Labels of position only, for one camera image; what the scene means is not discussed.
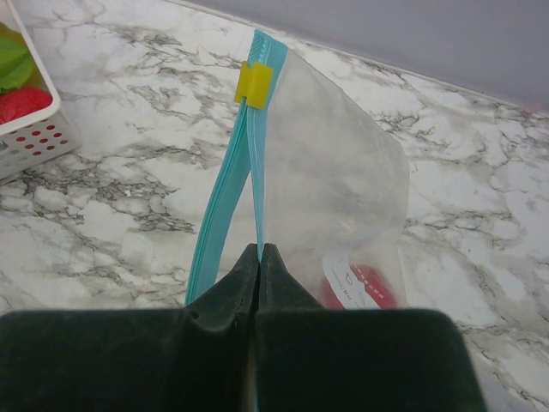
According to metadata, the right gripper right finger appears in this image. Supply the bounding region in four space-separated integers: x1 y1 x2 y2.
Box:
255 244 486 411

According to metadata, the clear zip top bag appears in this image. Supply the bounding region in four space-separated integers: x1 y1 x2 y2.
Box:
187 31 409 307

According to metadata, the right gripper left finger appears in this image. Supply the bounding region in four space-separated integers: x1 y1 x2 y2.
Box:
1 245 259 411

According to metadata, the white plastic basket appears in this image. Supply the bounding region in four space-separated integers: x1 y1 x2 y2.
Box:
1 1 81 179

